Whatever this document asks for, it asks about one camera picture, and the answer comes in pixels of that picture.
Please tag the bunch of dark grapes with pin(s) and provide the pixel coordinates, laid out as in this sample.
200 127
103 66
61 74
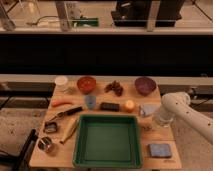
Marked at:
115 87

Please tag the black stand left of table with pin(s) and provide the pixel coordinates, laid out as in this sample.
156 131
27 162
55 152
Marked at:
31 138

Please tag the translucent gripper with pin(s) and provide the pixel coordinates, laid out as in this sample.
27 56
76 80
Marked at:
162 118

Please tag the green plastic tray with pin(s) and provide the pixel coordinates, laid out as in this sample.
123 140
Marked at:
107 141

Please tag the blue cup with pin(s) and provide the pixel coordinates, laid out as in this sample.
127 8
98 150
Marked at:
90 101

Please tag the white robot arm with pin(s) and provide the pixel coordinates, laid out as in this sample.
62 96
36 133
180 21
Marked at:
178 104

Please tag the blue sponge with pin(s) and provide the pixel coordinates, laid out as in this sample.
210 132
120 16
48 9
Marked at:
160 150

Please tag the red bowl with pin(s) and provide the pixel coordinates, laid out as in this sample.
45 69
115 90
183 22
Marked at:
86 84

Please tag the black rectangular block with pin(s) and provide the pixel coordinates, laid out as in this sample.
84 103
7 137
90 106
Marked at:
109 106

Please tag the black handled tool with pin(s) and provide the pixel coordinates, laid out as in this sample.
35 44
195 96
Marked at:
67 113

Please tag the grey folded cloth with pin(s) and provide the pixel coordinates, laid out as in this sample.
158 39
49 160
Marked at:
147 109

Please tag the orange fruit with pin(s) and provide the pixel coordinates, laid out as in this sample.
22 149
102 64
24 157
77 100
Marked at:
129 106

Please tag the orange carrot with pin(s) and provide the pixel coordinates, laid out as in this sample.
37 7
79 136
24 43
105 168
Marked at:
57 103

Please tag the purple bowl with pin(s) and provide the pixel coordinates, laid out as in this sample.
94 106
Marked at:
145 85

